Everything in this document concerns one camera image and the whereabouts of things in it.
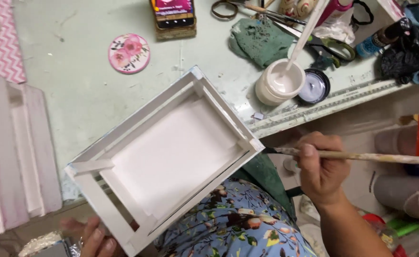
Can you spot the person's left fingers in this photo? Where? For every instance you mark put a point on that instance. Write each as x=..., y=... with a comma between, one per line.
x=93, y=235

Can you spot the smartphone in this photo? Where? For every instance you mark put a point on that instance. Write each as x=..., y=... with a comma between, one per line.
x=173, y=12

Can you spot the white crumpled plastic bag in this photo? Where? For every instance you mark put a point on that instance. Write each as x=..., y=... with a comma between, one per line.
x=336, y=30

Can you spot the person's right hand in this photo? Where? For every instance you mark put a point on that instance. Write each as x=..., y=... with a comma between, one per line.
x=327, y=175

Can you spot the green paint-stained rag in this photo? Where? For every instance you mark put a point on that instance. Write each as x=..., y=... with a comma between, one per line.
x=259, y=41

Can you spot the person's left hand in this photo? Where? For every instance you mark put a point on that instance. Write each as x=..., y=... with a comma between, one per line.
x=95, y=242

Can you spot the blue floral dress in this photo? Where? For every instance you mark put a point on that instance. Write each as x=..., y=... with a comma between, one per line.
x=231, y=228

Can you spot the metal ruler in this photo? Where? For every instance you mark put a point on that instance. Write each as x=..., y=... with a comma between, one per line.
x=323, y=107

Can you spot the long wooden paintbrush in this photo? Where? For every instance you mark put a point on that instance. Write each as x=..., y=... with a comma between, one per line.
x=373, y=156

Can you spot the white wooden crate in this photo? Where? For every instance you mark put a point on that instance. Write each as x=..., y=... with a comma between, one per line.
x=170, y=150

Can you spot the grey roll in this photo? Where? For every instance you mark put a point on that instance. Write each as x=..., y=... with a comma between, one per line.
x=398, y=194
x=396, y=141

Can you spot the white paint-coated stirring stick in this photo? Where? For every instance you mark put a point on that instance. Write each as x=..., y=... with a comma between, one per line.
x=307, y=32

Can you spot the white paint jar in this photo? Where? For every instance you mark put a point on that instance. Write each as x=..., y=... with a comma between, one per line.
x=279, y=87

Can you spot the green plastic object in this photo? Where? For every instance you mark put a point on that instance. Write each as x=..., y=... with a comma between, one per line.
x=405, y=226

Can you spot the thin black-tipped paintbrush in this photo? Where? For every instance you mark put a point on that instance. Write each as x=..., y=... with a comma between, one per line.
x=266, y=11

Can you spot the red plastic container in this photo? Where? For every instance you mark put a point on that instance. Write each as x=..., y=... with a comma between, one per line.
x=371, y=219

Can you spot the wooden phone stand block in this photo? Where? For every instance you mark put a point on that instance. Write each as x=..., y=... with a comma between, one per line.
x=175, y=32

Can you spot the black plastic bag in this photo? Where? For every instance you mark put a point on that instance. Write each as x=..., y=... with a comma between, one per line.
x=407, y=59

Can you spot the blue glitter bottle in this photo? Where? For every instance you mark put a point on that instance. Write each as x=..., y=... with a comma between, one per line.
x=375, y=42

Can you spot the black jar lid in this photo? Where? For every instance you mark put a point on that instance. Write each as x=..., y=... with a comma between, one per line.
x=314, y=88

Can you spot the round pink floral coaster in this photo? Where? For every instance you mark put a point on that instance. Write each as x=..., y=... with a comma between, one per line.
x=129, y=53

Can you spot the black elastic band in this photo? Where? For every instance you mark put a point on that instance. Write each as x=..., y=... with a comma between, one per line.
x=370, y=14

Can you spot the pink bottle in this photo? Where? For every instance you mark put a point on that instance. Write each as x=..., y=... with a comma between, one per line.
x=332, y=9

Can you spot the pink chevron patterned sheet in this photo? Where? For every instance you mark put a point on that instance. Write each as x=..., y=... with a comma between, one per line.
x=4, y=46

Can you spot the silver glitter box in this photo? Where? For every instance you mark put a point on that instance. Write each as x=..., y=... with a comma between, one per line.
x=45, y=246

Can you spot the dark green lap cloth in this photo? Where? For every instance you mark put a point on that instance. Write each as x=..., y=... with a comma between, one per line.
x=264, y=178

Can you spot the swirl-painted wooden piece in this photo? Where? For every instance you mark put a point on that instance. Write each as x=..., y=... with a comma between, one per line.
x=297, y=8

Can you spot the whitewashed slatted wooden crate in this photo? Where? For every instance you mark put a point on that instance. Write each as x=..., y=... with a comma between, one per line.
x=13, y=153

